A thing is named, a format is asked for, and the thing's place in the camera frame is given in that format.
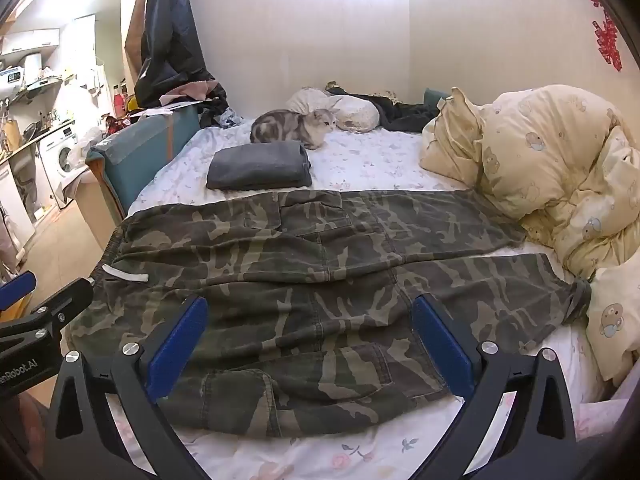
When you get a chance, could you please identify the pink cloth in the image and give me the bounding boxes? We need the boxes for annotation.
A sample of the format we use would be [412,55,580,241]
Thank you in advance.
[159,80,221,106]

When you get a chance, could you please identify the beige bed frame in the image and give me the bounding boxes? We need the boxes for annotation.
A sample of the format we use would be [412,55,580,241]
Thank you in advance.
[75,175,126,271]

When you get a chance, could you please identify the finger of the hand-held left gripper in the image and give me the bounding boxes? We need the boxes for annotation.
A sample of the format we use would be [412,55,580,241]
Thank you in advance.
[0,277,96,347]
[0,271,38,313]

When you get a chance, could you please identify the white patterned pillow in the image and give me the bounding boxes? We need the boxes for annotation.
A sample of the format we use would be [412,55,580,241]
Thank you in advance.
[327,95,381,133]
[286,87,333,115]

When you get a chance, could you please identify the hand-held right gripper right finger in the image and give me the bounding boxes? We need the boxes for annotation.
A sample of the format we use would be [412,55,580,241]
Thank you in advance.
[410,292,593,480]

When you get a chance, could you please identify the white wall cabinet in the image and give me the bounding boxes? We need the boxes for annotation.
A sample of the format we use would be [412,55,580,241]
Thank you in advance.
[0,27,61,56]

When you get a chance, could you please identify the white floral bed sheet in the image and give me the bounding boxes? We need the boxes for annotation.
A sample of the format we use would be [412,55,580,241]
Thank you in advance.
[60,125,631,480]

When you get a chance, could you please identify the cream bear print duvet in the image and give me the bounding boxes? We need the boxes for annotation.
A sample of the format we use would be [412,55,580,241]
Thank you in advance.
[419,85,640,383]

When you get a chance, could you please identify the white plastic bag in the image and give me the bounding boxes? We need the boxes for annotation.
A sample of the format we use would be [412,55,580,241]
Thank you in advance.
[67,127,103,168]

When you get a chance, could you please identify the grey tabby cat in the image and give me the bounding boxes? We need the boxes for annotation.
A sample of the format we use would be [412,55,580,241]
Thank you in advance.
[249,108,338,151]

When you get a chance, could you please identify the black hanging jacket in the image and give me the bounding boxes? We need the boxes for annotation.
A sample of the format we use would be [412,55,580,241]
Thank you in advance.
[135,0,228,111]

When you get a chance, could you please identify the teal bed board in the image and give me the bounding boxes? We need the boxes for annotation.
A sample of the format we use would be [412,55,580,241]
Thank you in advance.
[85,105,201,221]

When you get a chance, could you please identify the teal cushion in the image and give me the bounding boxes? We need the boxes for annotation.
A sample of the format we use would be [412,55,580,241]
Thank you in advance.
[424,88,451,111]

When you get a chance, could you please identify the folded grey garment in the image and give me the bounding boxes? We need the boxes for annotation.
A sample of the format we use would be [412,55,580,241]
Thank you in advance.
[206,141,313,192]

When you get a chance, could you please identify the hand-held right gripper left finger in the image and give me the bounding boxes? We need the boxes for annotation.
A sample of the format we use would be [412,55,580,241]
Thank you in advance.
[50,295,211,480]

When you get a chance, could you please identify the dark clothing heap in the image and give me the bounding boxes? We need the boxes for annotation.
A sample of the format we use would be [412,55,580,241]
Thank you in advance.
[327,85,441,133]

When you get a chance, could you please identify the camouflage pants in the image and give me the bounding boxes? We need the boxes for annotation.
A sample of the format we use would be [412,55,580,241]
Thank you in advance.
[65,189,593,438]

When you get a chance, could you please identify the white washing machine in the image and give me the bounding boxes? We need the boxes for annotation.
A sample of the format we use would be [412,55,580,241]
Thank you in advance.
[37,125,83,208]

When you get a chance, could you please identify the dark clothes pile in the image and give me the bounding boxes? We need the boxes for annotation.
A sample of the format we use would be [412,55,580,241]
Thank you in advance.
[200,85,246,128]

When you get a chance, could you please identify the red paper wall decoration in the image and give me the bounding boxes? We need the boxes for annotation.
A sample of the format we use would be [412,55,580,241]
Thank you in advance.
[582,0,626,73]

